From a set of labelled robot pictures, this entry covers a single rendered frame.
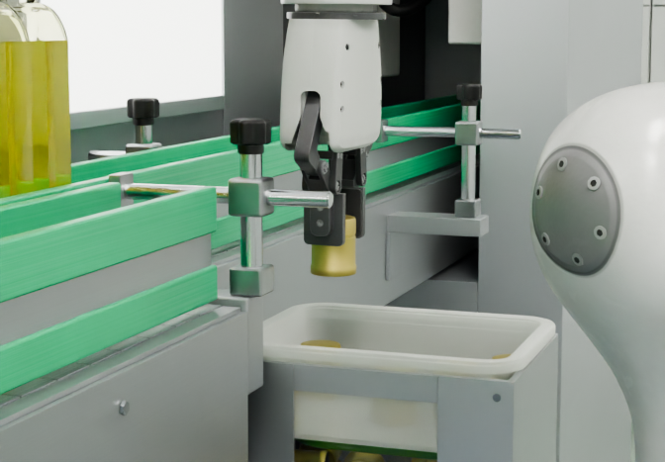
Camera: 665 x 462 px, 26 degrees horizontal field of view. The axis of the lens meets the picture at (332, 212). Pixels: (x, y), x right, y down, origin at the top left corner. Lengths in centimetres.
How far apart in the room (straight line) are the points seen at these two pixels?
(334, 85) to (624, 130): 38
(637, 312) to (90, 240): 32
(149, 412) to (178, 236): 13
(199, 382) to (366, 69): 28
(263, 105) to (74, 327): 104
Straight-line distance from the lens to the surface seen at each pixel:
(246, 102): 179
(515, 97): 182
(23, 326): 79
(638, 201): 69
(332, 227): 108
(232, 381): 100
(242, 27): 178
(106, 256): 86
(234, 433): 101
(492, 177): 184
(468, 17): 194
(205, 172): 121
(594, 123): 72
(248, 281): 102
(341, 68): 105
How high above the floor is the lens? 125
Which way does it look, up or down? 7 degrees down
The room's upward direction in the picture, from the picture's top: straight up
